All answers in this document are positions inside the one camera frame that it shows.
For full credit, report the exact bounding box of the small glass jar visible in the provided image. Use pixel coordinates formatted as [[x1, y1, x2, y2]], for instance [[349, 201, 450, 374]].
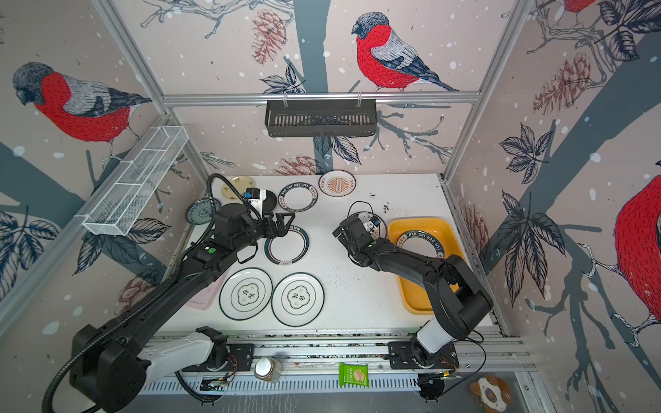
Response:
[[254, 357, 282, 383]]

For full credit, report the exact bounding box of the yellow plastic bin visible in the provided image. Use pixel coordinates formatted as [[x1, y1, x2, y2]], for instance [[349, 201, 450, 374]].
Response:
[[388, 218, 465, 315]]

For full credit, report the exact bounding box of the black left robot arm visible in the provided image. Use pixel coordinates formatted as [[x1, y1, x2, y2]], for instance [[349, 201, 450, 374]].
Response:
[[41, 203, 295, 412]]

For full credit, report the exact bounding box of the green lettered rim plate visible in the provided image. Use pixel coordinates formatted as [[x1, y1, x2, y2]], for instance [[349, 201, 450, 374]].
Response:
[[278, 182, 318, 213], [396, 230, 445, 258]]

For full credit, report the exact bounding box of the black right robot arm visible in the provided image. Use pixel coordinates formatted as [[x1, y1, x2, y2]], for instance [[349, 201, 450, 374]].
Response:
[[332, 216, 493, 368]]

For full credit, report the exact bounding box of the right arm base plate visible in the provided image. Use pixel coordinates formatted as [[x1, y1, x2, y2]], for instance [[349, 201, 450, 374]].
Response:
[[385, 341, 459, 370]]

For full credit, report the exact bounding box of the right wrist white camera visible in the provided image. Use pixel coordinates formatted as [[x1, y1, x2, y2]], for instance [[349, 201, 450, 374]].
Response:
[[361, 213, 380, 234]]

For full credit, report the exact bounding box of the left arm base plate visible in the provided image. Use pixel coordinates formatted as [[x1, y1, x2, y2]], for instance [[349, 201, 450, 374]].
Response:
[[182, 343, 255, 373]]

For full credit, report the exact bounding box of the small teal patterned plate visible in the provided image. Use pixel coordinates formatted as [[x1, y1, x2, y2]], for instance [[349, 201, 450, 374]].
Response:
[[185, 197, 213, 225]]

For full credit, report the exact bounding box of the green rim red ring plate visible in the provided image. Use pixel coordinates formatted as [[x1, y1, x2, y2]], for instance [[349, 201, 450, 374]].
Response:
[[264, 225, 310, 266]]

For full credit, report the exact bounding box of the white flower motif plate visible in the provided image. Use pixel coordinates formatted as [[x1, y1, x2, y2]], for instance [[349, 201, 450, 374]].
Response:
[[219, 268, 273, 321], [270, 272, 325, 328]]

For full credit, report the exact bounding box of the yellow small plate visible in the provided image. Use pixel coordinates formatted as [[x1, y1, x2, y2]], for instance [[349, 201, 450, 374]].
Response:
[[221, 177, 256, 201]]

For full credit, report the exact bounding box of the black hanging wire basket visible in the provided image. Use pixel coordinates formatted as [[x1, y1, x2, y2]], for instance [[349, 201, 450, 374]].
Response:
[[264, 99, 378, 138]]

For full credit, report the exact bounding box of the green snack packet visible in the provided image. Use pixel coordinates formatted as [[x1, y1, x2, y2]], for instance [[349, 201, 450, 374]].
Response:
[[338, 362, 369, 387]]

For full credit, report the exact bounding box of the brown white flower toy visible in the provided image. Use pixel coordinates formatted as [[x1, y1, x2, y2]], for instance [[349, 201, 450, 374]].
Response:
[[469, 375, 513, 413]]

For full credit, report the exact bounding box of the wrist white camera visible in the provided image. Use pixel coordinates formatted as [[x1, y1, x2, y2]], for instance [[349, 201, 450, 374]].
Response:
[[361, 213, 380, 234], [244, 188, 268, 215]]

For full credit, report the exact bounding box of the black small plate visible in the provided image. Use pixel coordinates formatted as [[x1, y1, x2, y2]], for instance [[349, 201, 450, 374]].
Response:
[[253, 189, 277, 215]]

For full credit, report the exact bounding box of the white wire mesh shelf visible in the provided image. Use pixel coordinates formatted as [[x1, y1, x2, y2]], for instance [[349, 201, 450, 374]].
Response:
[[83, 126, 189, 236]]

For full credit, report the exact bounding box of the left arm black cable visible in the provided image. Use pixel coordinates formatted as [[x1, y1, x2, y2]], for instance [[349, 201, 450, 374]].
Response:
[[174, 173, 264, 404]]

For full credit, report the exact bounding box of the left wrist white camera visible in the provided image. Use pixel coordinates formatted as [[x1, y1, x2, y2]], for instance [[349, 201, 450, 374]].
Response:
[[244, 188, 268, 215]]

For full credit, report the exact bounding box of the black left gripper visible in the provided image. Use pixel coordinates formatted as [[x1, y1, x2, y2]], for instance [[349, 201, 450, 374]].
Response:
[[232, 209, 295, 253]]

